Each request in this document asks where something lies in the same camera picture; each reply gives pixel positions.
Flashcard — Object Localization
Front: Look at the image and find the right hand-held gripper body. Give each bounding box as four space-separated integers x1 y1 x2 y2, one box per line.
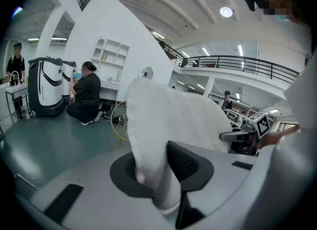
230 112 272 156

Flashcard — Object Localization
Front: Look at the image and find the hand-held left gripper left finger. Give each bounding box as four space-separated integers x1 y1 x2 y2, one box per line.
109 151 157 199

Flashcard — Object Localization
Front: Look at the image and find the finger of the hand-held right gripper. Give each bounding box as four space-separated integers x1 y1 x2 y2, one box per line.
219 131 249 142

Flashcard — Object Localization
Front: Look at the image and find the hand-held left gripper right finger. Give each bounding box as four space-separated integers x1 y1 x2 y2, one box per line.
167 139 215 230

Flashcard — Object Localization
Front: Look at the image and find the gold wire chair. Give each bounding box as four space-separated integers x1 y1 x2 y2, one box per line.
110 100 131 149

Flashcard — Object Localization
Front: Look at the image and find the white cloth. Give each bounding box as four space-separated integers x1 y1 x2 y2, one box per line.
125 77 233 215

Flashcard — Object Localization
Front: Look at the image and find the person's right forearm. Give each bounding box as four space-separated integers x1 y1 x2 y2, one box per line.
259 125 301 150

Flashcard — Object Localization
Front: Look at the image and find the person's white shirt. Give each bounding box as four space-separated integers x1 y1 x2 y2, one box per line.
283 23 317 131

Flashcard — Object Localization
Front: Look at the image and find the black headset device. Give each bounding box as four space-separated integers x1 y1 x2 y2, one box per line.
104 112 127 123

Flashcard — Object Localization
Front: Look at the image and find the black backpack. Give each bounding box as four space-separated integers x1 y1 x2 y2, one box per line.
101 101 116 116

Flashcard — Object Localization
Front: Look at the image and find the black mezzanine railing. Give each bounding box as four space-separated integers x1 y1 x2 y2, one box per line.
158 40 300 85

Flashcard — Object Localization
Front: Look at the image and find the white oval vanity mirror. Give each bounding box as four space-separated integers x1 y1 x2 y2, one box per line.
140 66 154 79

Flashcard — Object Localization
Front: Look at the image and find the white and black service robot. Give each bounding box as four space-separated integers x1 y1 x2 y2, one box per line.
27 57 66 118
61 60 77 103

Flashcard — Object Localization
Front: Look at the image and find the white shelf desk unit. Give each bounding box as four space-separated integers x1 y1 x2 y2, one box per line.
90 38 130 98

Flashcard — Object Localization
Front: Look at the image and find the round ceiling lamp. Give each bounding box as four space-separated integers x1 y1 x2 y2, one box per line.
219 6 233 18

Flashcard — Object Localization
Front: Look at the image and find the white sink table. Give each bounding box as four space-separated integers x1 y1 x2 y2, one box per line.
4 70 29 123

